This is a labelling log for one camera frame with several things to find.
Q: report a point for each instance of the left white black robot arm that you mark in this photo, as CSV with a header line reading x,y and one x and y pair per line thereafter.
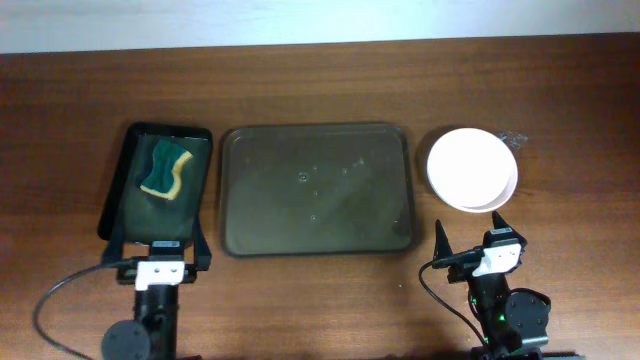
x,y
152,332

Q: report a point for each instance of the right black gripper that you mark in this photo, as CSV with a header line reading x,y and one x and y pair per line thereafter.
x,y
461,271

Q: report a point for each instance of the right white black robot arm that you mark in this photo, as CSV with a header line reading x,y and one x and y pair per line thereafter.
x,y
512,321

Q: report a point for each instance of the yellow green sponge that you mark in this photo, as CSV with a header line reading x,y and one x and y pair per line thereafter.
x,y
165,177

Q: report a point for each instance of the cream plate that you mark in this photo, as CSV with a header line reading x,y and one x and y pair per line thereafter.
x,y
462,155

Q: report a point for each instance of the small dark sponge tray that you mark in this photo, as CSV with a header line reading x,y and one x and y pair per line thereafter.
x,y
147,218

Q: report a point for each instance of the large dark plate tray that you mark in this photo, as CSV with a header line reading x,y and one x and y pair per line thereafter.
x,y
316,189

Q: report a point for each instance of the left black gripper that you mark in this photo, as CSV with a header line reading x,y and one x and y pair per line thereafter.
x,y
202,256

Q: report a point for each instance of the white plate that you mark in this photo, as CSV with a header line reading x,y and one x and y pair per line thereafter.
x,y
486,194

